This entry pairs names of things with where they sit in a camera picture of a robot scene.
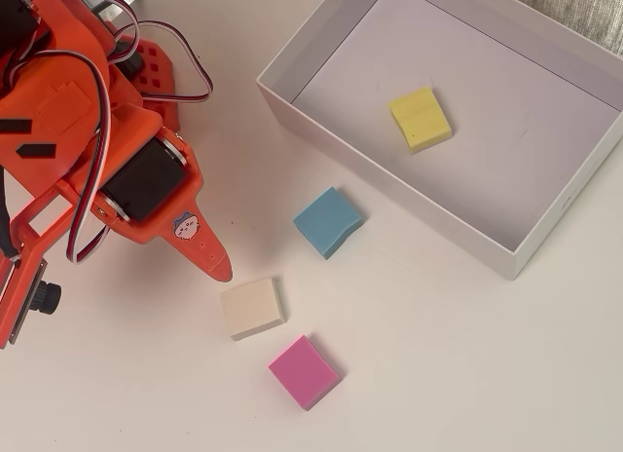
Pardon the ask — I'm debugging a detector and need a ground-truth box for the orange gripper, black servo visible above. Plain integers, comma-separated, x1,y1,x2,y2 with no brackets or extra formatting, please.
0,56,234,283

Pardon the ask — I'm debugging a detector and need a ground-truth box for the yellow foam cuboid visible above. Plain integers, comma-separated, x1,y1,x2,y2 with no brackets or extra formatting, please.
387,85,453,155

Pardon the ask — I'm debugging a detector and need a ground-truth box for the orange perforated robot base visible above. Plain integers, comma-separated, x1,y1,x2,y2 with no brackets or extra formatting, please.
101,20,184,134

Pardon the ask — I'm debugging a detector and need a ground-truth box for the beige foam cuboid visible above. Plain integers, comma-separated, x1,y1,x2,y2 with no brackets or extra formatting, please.
219,276,288,342

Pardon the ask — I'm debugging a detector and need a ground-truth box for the blue foam cuboid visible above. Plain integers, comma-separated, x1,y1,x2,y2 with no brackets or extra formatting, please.
292,186,365,261

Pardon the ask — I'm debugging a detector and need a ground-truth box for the pink foam cuboid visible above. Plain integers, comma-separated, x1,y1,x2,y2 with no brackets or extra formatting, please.
268,333,343,413

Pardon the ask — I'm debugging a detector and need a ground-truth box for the white cardboard bin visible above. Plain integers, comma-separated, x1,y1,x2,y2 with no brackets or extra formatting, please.
255,0,623,282

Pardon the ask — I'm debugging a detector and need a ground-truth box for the cartoon face sticker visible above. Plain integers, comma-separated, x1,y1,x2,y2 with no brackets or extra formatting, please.
172,211,203,242

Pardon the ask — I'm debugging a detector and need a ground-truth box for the red white black servo wire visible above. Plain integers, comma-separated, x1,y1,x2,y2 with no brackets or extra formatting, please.
109,18,215,105
0,50,114,266
48,0,142,66

